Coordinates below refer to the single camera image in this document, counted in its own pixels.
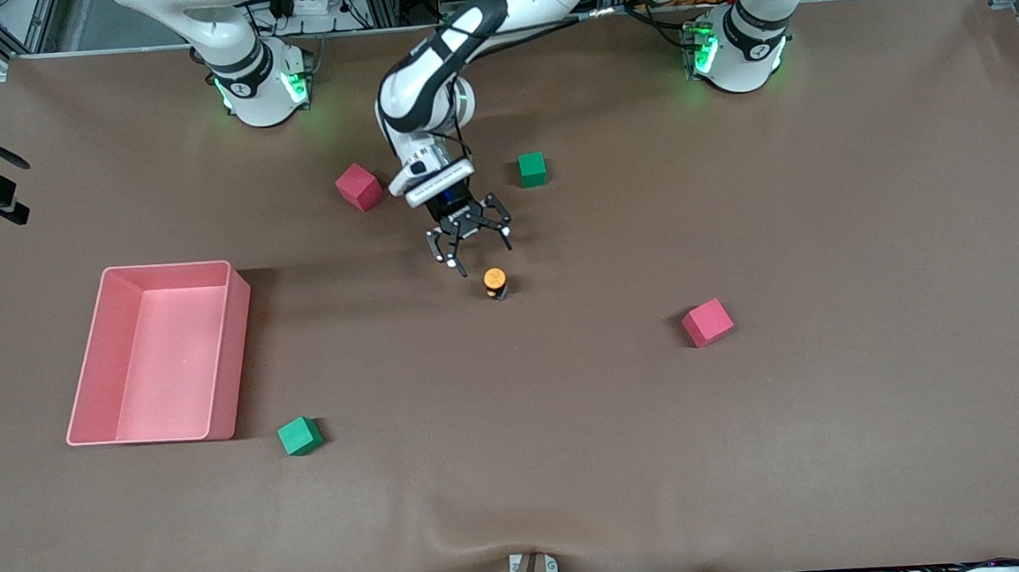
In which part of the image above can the green foam cube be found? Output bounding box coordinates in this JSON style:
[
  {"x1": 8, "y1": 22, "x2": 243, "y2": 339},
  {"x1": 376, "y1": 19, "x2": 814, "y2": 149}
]
[
  {"x1": 276, "y1": 414, "x2": 325, "y2": 458},
  {"x1": 517, "y1": 151, "x2": 549, "y2": 189}
]

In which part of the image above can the pink foam cube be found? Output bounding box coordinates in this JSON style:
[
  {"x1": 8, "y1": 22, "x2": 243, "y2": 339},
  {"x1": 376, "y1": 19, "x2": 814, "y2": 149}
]
[
  {"x1": 680, "y1": 297, "x2": 737, "y2": 350},
  {"x1": 333, "y1": 162, "x2": 385, "y2": 215}
]

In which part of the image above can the brown table mat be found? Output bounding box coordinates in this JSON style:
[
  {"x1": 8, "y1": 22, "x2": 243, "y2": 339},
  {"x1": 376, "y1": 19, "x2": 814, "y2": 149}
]
[{"x1": 0, "y1": 0, "x2": 1019, "y2": 572}]

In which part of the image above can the pink plastic bin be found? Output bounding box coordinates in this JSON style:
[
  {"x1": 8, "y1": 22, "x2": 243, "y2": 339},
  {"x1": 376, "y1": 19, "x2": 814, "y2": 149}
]
[{"x1": 56, "y1": 259, "x2": 261, "y2": 450}]

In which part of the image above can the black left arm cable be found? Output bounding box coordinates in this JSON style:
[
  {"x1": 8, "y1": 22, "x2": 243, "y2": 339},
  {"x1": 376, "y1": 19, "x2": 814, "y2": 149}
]
[{"x1": 449, "y1": 4, "x2": 646, "y2": 60}]

